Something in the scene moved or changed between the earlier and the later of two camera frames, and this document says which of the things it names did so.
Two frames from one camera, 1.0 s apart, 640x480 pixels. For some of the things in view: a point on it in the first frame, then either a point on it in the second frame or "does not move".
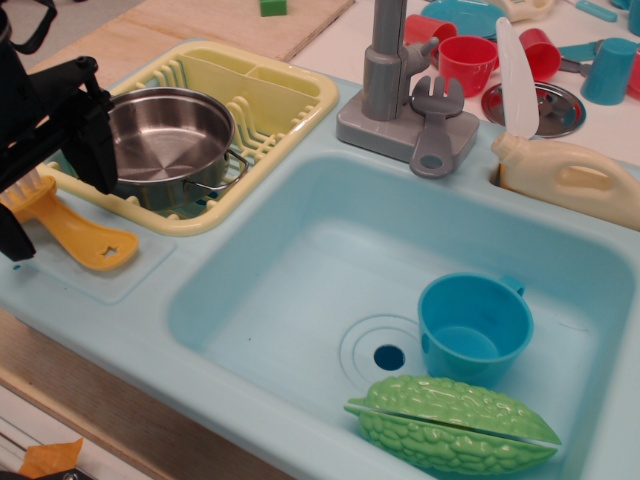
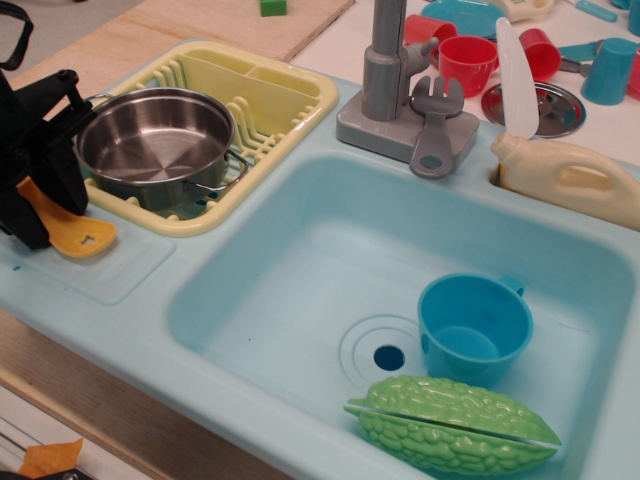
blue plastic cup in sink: x=474 y=326 does not move
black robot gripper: x=35 y=107 to x=30 y=116
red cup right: x=543 y=55 does not move
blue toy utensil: x=586 y=50 does not move
